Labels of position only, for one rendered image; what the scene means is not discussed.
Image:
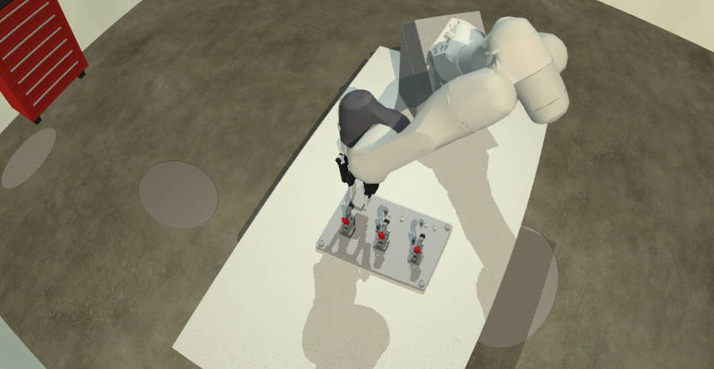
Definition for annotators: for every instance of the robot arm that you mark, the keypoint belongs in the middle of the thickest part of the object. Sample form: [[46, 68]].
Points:
[[525, 67]]

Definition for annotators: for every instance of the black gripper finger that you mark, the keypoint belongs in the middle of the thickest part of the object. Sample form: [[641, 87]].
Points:
[[369, 190], [347, 176]]

